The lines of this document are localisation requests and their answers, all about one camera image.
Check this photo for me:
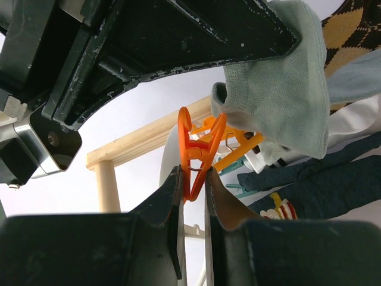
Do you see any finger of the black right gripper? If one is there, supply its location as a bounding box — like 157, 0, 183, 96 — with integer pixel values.
42, 1, 298, 130

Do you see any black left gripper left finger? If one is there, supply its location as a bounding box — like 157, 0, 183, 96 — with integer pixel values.
1, 166, 184, 285

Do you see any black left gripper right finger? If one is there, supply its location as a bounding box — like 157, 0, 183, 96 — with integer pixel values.
205, 168, 380, 285

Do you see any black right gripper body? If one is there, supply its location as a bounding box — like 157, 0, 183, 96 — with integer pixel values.
1, 1, 136, 98

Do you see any white round clip hanger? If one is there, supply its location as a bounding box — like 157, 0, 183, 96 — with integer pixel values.
157, 119, 268, 286

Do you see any dark orange clothes peg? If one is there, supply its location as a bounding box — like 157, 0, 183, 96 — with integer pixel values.
177, 107, 227, 201

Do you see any brown argyle sock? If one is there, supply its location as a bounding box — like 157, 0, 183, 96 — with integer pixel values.
321, 1, 380, 114

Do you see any grey sock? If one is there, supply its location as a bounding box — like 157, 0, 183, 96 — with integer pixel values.
327, 49, 380, 104
211, 1, 330, 164

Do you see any black sock on hanger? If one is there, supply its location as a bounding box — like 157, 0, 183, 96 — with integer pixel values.
237, 132, 380, 191

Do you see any wooden hanging rod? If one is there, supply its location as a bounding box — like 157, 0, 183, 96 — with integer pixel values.
86, 95, 214, 172

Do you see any navy character sock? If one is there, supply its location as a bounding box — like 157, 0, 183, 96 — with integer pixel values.
249, 155, 380, 219

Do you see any white black striped sock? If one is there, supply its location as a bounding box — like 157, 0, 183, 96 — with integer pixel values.
328, 94, 380, 148

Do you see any wooden rack upright post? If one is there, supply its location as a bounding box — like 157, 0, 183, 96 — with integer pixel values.
95, 161, 121, 213

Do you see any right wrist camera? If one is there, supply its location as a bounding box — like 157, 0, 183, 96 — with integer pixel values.
1, 106, 82, 186

